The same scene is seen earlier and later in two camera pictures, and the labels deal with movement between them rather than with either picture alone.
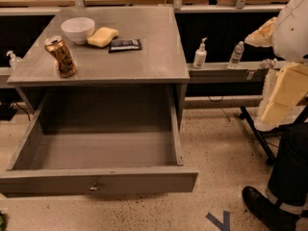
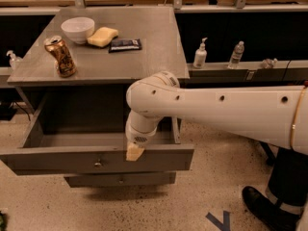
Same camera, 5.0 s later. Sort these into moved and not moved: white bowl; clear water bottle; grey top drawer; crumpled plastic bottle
Moved: grey top drawer
Not moved: crumpled plastic bottle; white bowl; clear water bottle
